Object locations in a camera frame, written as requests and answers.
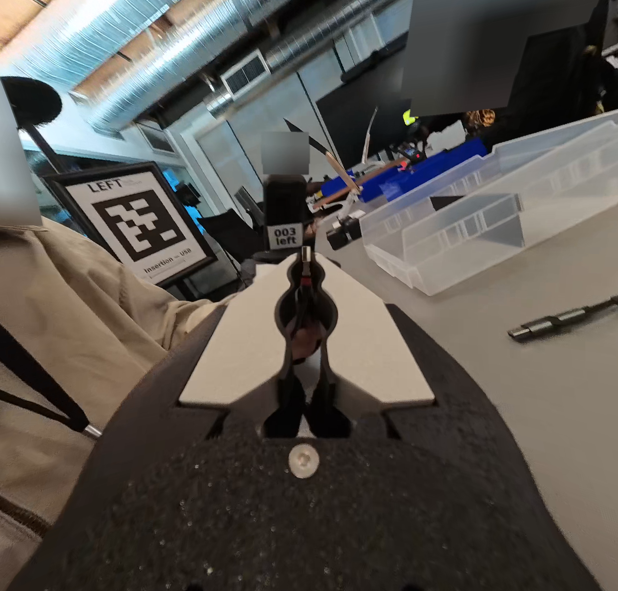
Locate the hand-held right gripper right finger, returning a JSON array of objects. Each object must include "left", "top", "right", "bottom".
[{"left": 309, "top": 253, "right": 436, "bottom": 438}]

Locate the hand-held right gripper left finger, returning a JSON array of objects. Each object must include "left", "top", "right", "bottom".
[{"left": 178, "top": 253, "right": 307, "bottom": 438}]

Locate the clear plastic bin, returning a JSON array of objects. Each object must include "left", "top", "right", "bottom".
[
  {"left": 490, "top": 110, "right": 618, "bottom": 176},
  {"left": 360, "top": 132, "right": 618, "bottom": 296}
]

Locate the grey-plug USB cable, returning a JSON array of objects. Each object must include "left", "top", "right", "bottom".
[{"left": 507, "top": 295, "right": 618, "bottom": 343}]

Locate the person's left forearm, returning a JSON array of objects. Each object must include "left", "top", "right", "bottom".
[{"left": 116, "top": 263, "right": 242, "bottom": 365}]

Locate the person's left hand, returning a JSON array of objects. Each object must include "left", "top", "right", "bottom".
[{"left": 292, "top": 328, "right": 325, "bottom": 362}]

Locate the blue plastic bin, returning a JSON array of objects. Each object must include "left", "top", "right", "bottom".
[
  {"left": 381, "top": 138, "right": 489, "bottom": 202},
  {"left": 321, "top": 175, "right": 362, "bottom": 200}
]

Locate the black office chair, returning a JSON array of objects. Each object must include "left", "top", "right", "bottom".
[{"left": 197, "top": 185, "right": 268, "bottom": 266}]

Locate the white folding stand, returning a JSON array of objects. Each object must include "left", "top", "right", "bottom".
[{"left": 361, "top": 107, "right": 380, "bottom": 166}]

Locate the framed black-white marker sign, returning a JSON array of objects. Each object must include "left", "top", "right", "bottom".
[{"left": 42, "top": 161, "right": 218, "bottom": 287}]

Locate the black round lamp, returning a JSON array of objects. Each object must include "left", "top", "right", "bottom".
[{"left": 2, "top": 77, "right": 63, "bottom": 176}]

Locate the black lanyard strap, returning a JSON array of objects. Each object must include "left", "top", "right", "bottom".
[{"left": 0, "top": 323, "right": 103, "bottom": 438}]

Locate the silver ventilation duct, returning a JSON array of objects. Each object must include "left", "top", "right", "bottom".
[{"left": 0, "top": 0, "right": 290, "bottom": 135}]

